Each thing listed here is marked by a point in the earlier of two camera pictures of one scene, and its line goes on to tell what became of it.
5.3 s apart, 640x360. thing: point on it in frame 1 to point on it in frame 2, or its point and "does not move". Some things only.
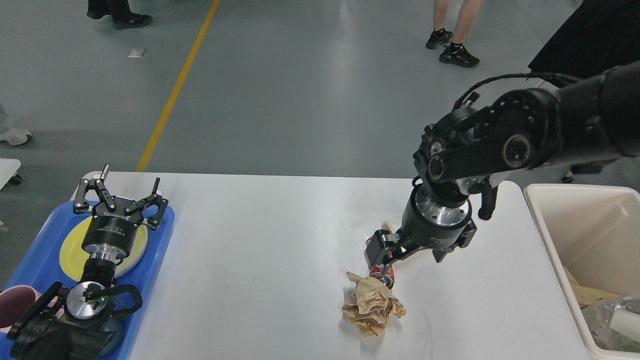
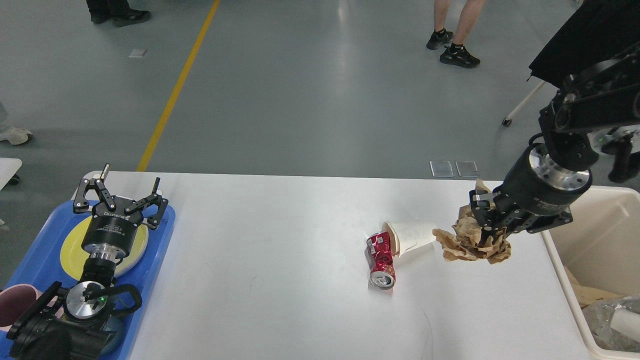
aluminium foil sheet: x=598 y=315 does not move
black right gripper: x=429 y=225 to x=537 y=194
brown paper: x=371 y=304 to x=468 y=240
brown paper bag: x=584 y=295 does not move
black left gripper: x=111 y=234 does not move
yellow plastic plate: x=73 y=257 does not move
